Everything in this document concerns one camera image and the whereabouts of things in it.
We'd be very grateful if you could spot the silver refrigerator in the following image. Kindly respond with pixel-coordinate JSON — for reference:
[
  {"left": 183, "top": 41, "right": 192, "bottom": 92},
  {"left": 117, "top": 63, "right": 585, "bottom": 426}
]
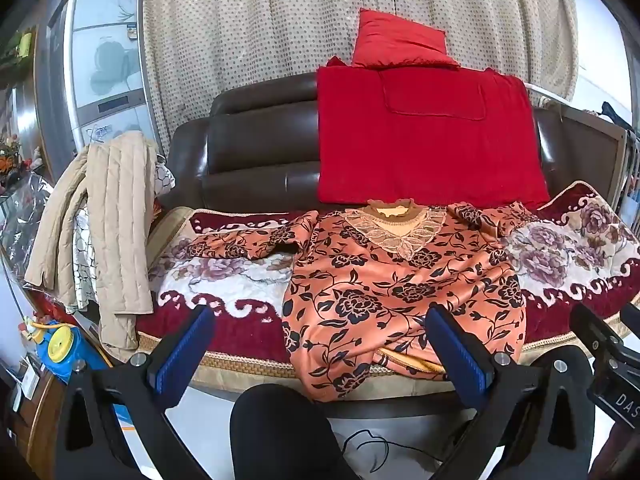
[{"left": 35, "top": 0, "right": 160, "bottom": 181}]

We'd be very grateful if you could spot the blue yellow toy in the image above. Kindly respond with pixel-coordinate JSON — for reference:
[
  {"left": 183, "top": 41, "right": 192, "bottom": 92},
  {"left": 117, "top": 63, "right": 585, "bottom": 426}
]
[{"left": 18, "top": 318, "right": 111, "bottom": 384}]

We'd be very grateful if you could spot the dark brown leather sofa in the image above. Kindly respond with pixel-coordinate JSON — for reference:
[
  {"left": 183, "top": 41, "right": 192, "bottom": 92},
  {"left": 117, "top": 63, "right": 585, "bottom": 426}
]
[{"left": 167, "top": 71, "right": 626, "bottom": 212}]

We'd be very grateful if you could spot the person's black trouser knee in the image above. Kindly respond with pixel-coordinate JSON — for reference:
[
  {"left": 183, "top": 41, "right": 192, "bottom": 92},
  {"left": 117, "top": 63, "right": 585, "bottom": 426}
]
[{"left": 229, "top": 384, "right": 358, "bottom": 480}]

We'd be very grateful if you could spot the small red satin pillow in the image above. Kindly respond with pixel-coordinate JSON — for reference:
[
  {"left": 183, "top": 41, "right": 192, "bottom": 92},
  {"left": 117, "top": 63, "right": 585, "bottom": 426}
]
[{"left": 352, "top": 9, "right": 460, "bottom": 68}]

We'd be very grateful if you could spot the white patterned cloth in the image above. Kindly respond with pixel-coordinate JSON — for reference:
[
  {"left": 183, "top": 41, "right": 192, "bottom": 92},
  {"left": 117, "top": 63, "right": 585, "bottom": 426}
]
[{"left": 64, "top": 155, "right": 176, "bottom": 314}]

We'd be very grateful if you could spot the wooden side cabinet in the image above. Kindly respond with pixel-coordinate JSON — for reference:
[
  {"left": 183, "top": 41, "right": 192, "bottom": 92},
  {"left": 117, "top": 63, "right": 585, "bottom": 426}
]
[{"left": 1, "top": 370, "right": 65, "bottom": 479}]

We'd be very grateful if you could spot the orange black floral blouse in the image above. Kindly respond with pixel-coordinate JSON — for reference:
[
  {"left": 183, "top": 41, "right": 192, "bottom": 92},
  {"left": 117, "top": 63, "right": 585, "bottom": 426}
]
[{"left": 183, "top": 200, "right": 532, "bottom": 402}]

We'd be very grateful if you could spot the floral plush sofa blanket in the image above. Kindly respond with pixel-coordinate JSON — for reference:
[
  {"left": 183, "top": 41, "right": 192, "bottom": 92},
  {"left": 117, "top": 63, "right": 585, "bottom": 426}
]
[{"left": 137, "top": 181, "right": 639, "bottom": 400}]

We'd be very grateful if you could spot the beige dotted curtain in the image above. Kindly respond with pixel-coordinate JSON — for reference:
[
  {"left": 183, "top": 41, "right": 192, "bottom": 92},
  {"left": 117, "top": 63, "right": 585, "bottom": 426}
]
[{"left": 142, "top": 0, "right": 578, "bottom": 145}]

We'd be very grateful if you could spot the large red cushion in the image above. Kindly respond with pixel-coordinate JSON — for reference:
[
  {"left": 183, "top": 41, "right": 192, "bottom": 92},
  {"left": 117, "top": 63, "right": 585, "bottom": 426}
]
[{"left": 317, "top": 66, "right": 549, "bottom": 208}]

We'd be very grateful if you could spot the black cable on floor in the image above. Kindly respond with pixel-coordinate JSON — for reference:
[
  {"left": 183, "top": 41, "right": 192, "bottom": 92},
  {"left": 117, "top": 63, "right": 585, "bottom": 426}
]
[{"left": 339, "top": 428, "right": 446, "bottom": 476}]

